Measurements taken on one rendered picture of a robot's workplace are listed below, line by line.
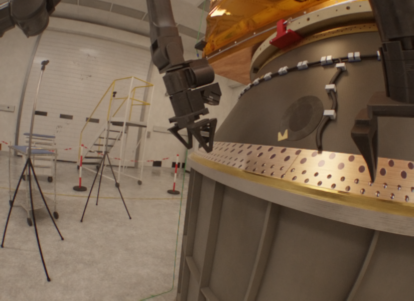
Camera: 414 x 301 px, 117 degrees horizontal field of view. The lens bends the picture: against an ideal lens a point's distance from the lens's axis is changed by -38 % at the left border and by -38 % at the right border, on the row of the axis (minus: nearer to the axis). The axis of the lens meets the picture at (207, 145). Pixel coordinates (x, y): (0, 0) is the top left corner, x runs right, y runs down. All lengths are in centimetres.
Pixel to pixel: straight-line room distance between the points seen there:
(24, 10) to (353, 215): 66
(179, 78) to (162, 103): 776
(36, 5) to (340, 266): 73
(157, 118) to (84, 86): 311
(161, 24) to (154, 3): 7
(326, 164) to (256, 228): 20
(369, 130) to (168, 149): 819
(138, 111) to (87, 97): 205
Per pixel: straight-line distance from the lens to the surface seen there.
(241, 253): 50
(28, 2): 50
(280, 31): 83
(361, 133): 21
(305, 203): 32
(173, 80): 47
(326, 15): 74
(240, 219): 48
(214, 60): 133
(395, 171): 36
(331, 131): 42
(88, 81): 778
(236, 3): 130
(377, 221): 30
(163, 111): 822
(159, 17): 51
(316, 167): 37
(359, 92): 48
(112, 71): 791
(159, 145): 815
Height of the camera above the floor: 122
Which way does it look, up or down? level
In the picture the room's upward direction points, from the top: 7 degrees clockwise
